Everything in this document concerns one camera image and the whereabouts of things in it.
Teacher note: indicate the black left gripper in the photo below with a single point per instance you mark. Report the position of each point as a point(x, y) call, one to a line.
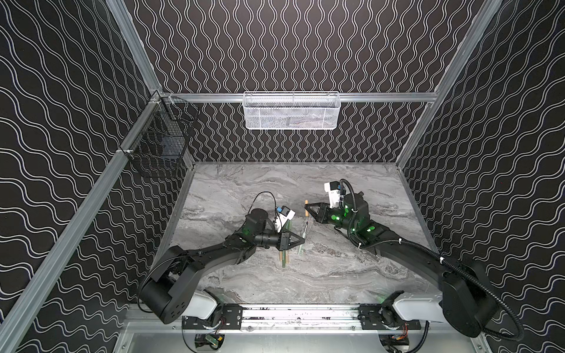
point(282, 239)

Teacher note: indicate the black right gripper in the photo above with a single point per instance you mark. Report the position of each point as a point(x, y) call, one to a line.
point(327, 214)

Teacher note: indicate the light green marker pen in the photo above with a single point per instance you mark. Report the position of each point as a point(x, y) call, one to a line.
point(303, 236)

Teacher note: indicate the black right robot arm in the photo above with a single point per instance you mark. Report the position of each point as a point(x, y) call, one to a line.
point(467, 302)

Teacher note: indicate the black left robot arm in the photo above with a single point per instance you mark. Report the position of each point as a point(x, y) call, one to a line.
point(169, 290)

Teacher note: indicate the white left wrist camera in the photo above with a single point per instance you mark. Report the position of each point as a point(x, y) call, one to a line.
point(283, 215)

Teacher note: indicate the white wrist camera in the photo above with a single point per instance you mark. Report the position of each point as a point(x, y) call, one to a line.
point(283, 215)
point(335, 193)

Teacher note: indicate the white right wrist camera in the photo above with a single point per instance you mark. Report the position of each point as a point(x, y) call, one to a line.
point(335, 193)

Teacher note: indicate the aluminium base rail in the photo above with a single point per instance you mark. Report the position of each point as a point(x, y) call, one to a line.
point(272, 318)

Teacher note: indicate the white wire mesh basket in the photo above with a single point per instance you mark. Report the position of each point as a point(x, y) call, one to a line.
point(287, 110)

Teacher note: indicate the black wire basket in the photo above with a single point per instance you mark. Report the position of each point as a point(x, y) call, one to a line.
point(161, 149)

